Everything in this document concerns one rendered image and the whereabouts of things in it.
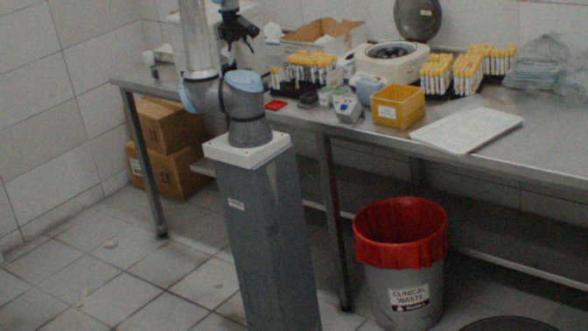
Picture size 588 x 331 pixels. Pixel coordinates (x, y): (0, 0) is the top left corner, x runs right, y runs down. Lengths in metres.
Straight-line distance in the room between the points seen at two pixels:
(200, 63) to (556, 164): 1.12
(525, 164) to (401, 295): 0.83
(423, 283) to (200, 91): 1.10
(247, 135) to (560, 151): 0.96
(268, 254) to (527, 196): 1.16
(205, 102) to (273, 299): 0.75
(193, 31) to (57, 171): 1.97
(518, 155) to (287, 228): 0.82
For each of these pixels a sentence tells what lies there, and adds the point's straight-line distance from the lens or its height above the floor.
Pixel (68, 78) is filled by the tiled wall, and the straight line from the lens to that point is 4.19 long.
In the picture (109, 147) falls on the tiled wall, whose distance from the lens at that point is 4.41.
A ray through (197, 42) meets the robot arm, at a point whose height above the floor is 1.27.
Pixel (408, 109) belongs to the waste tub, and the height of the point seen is 0.94.
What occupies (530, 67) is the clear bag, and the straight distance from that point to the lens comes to 2.80.
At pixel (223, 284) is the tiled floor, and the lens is 3.47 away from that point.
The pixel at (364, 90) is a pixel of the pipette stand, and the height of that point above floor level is 0.94.
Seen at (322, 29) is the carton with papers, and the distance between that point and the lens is 3.37.
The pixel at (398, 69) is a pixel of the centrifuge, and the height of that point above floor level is 0.96.
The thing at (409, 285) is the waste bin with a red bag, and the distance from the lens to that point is 2.89.
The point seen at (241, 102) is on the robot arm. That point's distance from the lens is 2.45.
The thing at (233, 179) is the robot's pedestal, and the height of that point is 0.81.
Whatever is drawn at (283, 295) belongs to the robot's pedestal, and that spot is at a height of 0.35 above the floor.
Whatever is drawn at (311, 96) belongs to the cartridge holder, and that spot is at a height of 0.89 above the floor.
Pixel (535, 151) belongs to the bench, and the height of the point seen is 0.87.
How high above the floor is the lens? 1.98
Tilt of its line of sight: 27 degrees down
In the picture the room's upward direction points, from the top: 9 degrees counter-clockwise
